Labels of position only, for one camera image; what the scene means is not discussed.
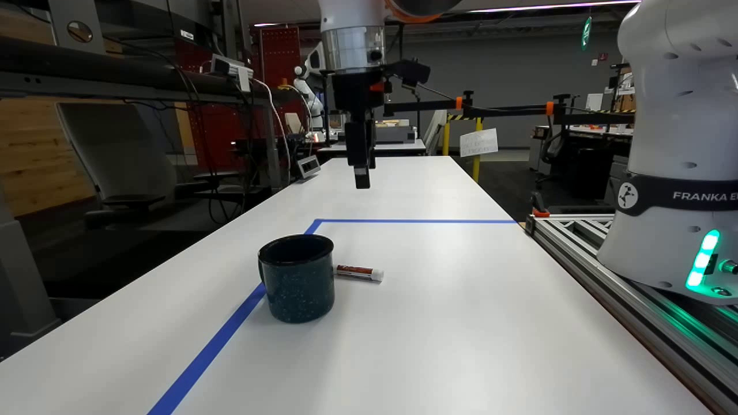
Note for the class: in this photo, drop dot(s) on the green indicator light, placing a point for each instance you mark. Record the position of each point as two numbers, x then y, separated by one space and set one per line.
585 32

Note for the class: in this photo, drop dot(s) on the small grey box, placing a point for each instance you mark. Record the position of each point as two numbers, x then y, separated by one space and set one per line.
306 167

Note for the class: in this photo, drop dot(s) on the dark blue speckled mug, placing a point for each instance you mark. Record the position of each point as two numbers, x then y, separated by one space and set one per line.
301 290

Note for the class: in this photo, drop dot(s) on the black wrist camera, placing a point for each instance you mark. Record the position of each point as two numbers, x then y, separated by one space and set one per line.
406 71

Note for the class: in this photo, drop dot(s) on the black boom with orange clamps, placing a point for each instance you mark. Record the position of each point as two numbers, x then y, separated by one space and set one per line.
508 109

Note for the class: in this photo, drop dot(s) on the yellow post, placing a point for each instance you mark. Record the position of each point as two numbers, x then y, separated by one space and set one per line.
478 169
445 140

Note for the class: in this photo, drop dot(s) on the grey chair back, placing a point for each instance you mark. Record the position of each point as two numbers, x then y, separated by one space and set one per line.
116 153

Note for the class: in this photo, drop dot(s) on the black equipment cart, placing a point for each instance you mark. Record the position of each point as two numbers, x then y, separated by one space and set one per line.
577 169

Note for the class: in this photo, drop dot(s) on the wooden wall panel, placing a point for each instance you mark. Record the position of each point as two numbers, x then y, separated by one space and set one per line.
30 153

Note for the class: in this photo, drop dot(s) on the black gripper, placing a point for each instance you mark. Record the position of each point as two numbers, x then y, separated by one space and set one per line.
359 116

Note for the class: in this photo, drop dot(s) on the grey device on table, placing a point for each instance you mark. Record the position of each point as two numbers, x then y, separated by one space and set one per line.
395 135

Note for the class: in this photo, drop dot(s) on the grey panel with round logo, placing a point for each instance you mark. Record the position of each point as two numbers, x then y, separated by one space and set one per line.
77 31

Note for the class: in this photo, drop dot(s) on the ceiling light strip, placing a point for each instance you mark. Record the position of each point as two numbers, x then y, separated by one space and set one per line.
538 7

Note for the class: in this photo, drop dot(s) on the black shelf beam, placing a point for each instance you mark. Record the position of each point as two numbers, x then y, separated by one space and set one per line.
77 71

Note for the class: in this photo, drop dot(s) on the background white table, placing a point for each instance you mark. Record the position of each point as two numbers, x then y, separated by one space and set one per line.
399 149

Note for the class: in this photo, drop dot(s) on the blue tape strip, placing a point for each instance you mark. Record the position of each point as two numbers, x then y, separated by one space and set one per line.
208 354

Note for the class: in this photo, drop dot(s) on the white paper sign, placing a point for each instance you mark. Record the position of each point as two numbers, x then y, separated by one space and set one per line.
478 143

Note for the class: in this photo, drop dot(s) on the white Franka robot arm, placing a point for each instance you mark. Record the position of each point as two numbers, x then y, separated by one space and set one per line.
675 116

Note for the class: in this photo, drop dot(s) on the aluminium mounting rail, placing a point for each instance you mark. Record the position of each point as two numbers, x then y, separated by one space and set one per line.
613 267

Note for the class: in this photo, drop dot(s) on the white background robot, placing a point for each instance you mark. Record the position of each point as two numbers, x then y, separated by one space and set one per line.
309 96

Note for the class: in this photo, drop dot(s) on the white power strip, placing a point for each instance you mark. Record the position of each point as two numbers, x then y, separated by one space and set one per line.
233 71

